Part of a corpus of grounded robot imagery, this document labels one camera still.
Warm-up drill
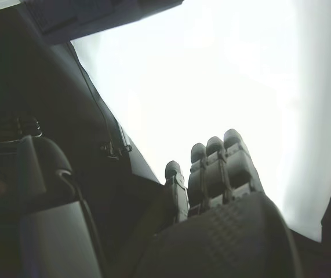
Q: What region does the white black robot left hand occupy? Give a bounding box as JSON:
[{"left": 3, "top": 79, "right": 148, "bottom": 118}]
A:
[{"left": 20, "top": 129, "right": 304, "bottom": 278}]

